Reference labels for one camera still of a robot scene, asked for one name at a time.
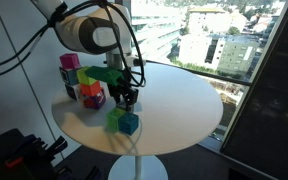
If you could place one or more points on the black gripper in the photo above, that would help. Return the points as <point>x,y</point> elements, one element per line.
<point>124,90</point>

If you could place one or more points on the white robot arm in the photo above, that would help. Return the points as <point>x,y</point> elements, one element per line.
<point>84,31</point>

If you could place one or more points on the blue embossed block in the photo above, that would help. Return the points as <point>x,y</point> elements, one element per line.
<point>129,124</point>

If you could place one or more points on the green block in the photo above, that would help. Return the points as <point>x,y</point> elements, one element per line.
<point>114,120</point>

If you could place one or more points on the purple orange patterned block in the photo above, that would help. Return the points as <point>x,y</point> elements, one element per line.
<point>95,100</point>

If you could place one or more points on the lime yellow block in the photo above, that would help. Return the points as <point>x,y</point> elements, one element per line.
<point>84,76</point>

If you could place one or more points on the magenta pink block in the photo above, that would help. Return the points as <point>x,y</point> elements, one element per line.
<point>70,61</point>

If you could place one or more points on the blue black white cube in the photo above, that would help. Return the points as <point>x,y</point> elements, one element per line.
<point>69,76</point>

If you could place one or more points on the black clamp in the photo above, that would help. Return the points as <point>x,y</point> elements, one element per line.
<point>55,146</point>

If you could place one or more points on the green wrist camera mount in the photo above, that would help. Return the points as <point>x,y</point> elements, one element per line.
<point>104,74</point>

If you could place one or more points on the white table pedestal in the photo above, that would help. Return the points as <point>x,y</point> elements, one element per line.
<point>138,168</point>

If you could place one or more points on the dark window frame bar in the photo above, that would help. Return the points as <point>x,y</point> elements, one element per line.
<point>197,71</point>

